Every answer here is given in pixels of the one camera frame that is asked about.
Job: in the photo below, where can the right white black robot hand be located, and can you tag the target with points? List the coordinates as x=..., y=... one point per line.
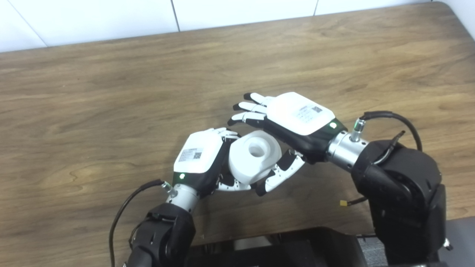
x=297, y=115

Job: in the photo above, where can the black robot torso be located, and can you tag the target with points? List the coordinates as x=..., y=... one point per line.
x=297, y=248

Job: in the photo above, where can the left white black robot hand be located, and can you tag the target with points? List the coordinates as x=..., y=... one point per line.
x=200, y=152

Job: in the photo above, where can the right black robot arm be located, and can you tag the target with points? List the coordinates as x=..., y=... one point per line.
x=404, y=193

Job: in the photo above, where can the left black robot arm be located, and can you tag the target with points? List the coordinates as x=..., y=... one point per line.
x=163, y=233

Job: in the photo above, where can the round white plastic piece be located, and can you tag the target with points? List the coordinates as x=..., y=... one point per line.
x=252, y=159

